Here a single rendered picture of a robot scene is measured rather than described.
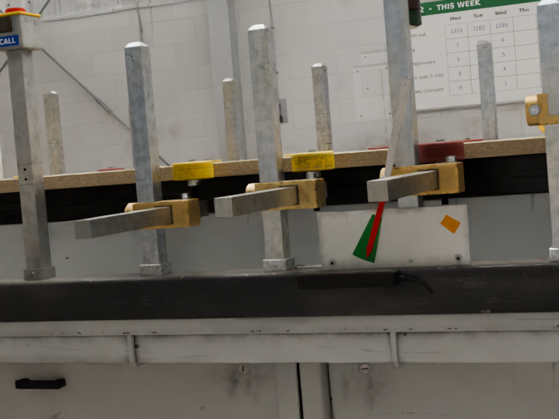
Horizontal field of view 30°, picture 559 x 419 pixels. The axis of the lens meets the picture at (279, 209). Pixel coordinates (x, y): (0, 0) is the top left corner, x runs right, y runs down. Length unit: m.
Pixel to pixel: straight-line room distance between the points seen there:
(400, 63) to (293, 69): 7.73
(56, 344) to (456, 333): 0.80
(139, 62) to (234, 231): 0.41
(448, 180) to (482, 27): 7.31
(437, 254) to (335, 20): 7.69
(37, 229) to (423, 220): 0.77
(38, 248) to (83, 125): 8.39
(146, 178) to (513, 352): 0.73
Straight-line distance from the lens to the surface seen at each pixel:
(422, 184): 1.65
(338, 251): 1.81
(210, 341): 1.96
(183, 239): 2.17
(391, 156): 1.74
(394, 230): 1.78
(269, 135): 1.85
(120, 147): 10.26
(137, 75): 1.96
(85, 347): 2.10
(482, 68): 2.85
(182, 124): 9.93
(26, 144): 2.09
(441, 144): 1.82
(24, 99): 2.09
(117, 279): 1.98
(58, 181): 2.26
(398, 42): 1.78
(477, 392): 2.06
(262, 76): 1.85
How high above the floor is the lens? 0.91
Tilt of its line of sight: 3 degrees down
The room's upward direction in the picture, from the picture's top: 5 degrees counter-clockwise
